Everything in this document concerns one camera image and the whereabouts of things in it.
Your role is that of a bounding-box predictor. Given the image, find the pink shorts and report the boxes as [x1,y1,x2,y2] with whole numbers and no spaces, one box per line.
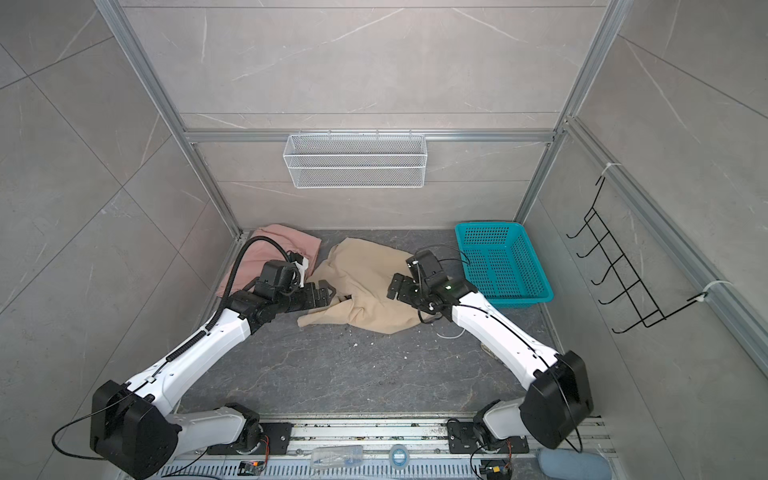
[232,224,321,292]

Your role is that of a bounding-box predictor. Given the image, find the beige shorts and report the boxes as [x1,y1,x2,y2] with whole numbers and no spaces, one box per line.
[297,238,420,334]

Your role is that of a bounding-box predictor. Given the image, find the teal plastic laundry basket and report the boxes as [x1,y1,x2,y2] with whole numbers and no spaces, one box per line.
[455,222,554,310]

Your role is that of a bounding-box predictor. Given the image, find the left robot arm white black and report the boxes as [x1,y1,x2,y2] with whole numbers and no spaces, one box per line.
[79,235,336,479]

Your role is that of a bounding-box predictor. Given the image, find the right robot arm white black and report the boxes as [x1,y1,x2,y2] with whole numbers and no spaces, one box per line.
[387,250,594,452]

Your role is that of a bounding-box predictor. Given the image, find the clear tape roll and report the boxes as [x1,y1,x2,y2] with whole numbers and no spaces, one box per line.
[388,444,410,470]

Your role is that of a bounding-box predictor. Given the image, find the clear plastic bottle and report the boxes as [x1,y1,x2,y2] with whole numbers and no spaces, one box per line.
[310,445,364,470]

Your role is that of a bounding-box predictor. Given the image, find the small circuit board left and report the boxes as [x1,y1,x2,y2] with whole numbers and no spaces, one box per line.
[237,460,268,477]

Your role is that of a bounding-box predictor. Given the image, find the small circuit board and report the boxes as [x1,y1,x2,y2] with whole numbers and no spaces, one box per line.
[237,460,268,477]
[477,460,513,480]

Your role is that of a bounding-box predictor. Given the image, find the small circuit board right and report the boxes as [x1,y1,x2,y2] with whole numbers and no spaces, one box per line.
[477,460,513,480]

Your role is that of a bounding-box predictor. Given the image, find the blue grey cloth bundle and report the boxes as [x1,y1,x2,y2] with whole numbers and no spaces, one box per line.
[537,449,613,480]

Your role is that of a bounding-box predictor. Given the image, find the white wire mesh wall basket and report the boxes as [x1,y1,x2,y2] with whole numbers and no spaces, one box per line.
[283,133,428,189]

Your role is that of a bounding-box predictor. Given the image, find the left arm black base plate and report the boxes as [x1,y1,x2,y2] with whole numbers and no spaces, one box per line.
[260,422,293,456]

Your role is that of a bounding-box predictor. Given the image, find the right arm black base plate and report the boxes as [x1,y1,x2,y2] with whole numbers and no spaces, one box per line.
[445,418,530,455]

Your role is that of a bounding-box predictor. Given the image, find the black wire hook rack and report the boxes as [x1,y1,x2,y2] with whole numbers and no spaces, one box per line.
[566,175,733,336]

